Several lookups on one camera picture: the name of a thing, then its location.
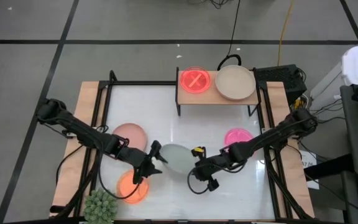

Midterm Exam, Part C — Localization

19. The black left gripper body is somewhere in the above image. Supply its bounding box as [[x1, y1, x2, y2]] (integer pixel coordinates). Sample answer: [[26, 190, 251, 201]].
[[122, 141, 162, 185]]

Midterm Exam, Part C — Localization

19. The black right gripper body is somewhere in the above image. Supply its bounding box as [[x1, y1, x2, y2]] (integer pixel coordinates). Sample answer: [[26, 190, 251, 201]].
[[194, 147, 234, 192]]

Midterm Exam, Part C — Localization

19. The grey-green matte plate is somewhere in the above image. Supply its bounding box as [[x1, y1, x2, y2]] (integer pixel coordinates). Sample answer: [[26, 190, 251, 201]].
[[159, 143, 198, 174]]

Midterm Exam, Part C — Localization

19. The pink matte plate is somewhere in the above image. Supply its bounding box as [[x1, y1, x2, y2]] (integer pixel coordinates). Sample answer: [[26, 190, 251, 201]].
[[112, 123, 148, 153]]

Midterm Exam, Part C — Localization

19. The pink translucent plastic plate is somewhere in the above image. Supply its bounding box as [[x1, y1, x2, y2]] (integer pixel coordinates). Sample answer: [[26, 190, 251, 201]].
[[224, 128, 255, 147], [180, 65, 212, 94]]

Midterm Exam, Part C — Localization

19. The large beige matte plate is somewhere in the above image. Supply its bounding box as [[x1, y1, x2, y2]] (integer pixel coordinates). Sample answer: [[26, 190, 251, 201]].
[[214, 64, 257, 101]]

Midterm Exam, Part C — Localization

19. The wooden shelf with black legs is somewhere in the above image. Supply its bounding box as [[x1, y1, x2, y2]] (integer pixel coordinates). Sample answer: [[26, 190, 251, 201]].
[[175, 67, 260, 118]]

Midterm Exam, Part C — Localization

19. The green succulent plant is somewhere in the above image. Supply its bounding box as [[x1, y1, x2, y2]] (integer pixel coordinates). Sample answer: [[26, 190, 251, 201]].
[[83, 189, 119, 224]]

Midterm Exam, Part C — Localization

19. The white paper sheet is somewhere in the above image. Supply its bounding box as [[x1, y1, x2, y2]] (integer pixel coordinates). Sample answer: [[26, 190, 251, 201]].
[[298, 150, 320, 190]]

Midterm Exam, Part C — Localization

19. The black computer box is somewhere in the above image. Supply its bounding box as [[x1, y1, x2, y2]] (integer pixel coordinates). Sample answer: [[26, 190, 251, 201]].
[[252, 64, 308, 100]]

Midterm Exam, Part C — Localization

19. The black desk leg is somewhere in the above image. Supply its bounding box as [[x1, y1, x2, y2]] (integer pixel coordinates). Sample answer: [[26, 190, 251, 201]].
[[303, 154, 354, 181]]

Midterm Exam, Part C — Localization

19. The black metal table frame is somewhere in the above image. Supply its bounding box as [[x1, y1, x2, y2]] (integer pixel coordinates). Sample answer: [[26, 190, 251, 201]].
[[50, 70, 315, 224]]

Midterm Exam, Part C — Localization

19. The black power cable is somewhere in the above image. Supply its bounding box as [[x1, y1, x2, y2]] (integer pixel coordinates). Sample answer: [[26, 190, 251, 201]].
[[217, 0, 242, 72]]

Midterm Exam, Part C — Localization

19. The yellow cable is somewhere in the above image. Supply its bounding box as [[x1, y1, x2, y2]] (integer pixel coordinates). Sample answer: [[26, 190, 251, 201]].
[[277, 0, 296, 67]]

